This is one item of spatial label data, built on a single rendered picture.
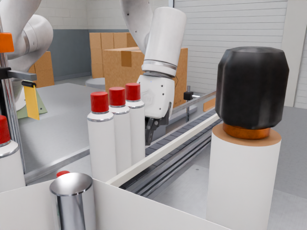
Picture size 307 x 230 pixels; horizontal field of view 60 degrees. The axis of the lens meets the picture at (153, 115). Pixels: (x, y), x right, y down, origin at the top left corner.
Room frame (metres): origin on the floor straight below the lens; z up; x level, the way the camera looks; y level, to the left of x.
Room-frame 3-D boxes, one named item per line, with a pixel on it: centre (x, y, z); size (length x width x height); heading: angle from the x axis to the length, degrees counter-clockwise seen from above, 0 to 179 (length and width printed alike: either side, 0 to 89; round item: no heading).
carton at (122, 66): (1.17, 0.02, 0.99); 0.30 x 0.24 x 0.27; 147
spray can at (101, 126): (0.49, 0.10, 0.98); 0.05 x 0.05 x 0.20
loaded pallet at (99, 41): (4.83, 0.42, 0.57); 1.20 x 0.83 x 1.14; 144
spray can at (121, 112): (0.53, 0.07, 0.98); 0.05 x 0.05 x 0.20
